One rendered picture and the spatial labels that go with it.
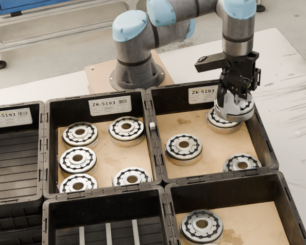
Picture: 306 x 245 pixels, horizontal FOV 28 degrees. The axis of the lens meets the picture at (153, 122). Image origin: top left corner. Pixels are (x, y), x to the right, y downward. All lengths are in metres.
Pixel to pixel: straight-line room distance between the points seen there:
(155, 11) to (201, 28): 2.38
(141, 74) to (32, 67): 1.70
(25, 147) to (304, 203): 0.83
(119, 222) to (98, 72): 0.71
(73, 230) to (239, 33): 0.64
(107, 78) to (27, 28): 1.95
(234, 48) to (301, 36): 2.33
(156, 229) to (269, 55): 1.03
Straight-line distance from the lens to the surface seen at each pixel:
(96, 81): 2.09
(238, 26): 1.43
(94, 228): 1.58
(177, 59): 2.33
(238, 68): 1.52
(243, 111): 1.62
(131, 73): 2.00
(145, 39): 1.95
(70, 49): 3.74
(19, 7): 3.54
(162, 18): 1.45
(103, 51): 3.68
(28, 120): 1.86
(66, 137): 1.80
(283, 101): 2.14
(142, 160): 1.73
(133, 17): 1.97
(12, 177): 1.76
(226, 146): 1.77
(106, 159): 1.75
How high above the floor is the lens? 2.04
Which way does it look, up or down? 41 degrees down
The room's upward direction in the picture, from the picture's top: 4 degrees counter-clockwise
